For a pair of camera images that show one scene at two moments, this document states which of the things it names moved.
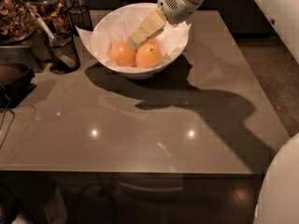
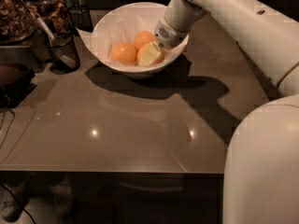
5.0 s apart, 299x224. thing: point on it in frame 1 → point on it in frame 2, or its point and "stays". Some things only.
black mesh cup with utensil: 64,53 stays
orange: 149,56 stays
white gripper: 175,4 → 169,35
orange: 122,54 stays
